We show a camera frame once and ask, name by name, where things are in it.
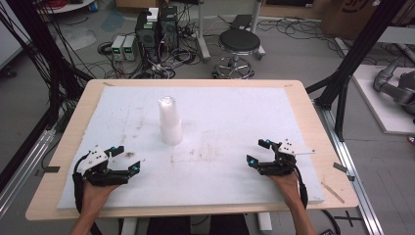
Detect grey power supply unit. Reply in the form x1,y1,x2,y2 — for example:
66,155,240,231
123,34,137,62
111,34,127,62

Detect white foam mat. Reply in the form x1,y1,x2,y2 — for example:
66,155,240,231
56,85,326,211

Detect white floor board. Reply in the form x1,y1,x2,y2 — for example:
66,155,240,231
351,64,415,135

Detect small white box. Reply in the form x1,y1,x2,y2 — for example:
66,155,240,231
146,6,161,24

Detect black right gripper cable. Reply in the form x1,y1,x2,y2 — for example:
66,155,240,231
293,162,309,210

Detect stack of clear plastic cups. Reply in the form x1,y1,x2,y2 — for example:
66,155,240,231
158,95,184,147

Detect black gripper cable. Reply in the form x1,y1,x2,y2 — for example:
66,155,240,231
293,162,309,210
71,156,86,217

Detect person's left hand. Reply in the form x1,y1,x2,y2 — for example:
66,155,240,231
80,180,121,213

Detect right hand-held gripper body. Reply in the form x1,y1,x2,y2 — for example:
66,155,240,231
255,138,316,177

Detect aluminium frame rail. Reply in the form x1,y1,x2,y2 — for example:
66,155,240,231
313,100,386,235
0,127,57,218

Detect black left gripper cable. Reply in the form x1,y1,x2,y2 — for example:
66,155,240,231
71,156,86,217

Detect black flat device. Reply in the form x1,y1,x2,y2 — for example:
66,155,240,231
229,14,254,31

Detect white table leg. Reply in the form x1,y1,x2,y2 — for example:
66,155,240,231
256,211,274,235
119,216,139,235

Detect black frame post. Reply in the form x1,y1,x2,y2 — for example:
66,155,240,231
305,0,409,142
0,0,94,131

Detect thin wooden stick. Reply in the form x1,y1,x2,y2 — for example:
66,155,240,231
320,181,346,205

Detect person's right hand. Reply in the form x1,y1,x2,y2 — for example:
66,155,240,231
267,171,303,206

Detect black round stool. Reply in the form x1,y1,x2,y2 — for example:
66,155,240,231
212,28,266,80

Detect person's dark trouser legs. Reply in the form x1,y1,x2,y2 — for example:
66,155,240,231
146,213,252,235

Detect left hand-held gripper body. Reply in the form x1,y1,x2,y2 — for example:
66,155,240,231
76,145,145,188

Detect cardboard box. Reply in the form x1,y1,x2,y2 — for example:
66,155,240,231
320,0,404,41

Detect black computer tower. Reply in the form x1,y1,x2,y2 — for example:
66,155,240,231
159,5,180,51
134,11,161,65

